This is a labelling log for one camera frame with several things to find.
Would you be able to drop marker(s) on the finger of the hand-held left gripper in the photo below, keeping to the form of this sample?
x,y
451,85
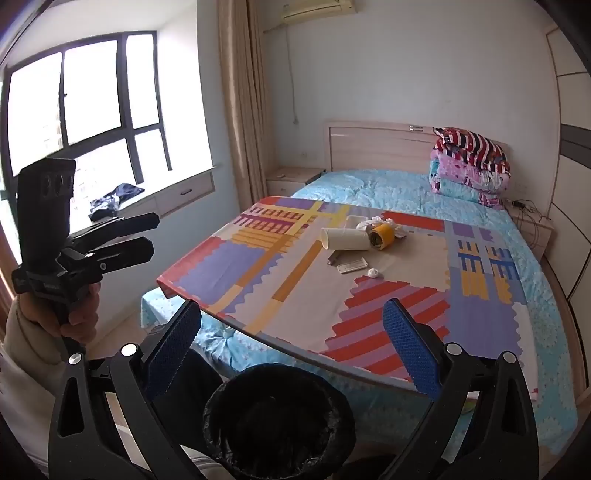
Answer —
x,y
124,226
129,254

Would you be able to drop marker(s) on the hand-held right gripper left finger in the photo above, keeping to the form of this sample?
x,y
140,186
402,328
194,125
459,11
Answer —
x,y
173,344

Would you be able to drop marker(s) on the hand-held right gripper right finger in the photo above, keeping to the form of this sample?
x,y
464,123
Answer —
x,y
411,346

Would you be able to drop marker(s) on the black trash bin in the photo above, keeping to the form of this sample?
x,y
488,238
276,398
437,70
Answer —
x,y
277,415

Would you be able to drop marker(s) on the white tissue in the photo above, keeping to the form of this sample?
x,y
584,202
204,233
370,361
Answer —
x,y
376,221

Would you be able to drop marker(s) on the white plastic tray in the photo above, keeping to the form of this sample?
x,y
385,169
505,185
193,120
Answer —
x,y
353,221

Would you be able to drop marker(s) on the person's left forearm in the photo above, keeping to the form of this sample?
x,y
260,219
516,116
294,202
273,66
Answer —
x,y
27,369

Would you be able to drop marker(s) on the person's left hand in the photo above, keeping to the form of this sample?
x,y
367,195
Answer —
x,y
81,318

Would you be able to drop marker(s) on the dark cloth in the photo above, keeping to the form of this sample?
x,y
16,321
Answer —
x,y
111,201

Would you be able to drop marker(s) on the window seat cabinet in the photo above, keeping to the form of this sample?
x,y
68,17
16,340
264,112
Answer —
x,y
184,189

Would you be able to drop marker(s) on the white round cap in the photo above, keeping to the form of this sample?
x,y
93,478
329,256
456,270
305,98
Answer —
x,y
375,274

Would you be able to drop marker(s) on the orange plastic cup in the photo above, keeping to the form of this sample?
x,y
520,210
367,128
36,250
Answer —
x,y
381,237

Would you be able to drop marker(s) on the small grey stick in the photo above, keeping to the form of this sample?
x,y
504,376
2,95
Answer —
x,y
334,258

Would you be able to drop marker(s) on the white paper cup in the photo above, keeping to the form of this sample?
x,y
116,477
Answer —
x,y
346,239

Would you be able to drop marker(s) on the colourful patterned tablecloth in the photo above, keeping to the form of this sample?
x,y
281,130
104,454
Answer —
x,y
286,277

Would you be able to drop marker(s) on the black framed window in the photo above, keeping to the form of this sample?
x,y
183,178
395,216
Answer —
x,y
120,83

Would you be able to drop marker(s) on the bed with blue bedspread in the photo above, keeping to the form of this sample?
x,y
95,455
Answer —
x,y
388,187

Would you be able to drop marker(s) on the wooden nightstand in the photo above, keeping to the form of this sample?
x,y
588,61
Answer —
x,y
535,230
291,180

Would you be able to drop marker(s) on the pink folded quilt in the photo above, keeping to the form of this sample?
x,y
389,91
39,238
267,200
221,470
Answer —
x,y
461,180

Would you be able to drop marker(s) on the beige curtain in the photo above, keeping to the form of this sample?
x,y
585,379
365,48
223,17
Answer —
x,y
244,92

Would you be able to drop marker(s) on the wooden headboard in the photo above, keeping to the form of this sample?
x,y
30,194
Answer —
x,y
369,147

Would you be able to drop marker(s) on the striped folded blanket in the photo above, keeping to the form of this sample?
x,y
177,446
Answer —
x,y
475,147

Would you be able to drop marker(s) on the wardrobe with grey stripes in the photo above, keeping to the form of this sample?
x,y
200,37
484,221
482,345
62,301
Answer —
x,y
572,138

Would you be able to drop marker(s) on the wall air conditioner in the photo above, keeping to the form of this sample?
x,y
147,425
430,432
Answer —
x,y
318,9

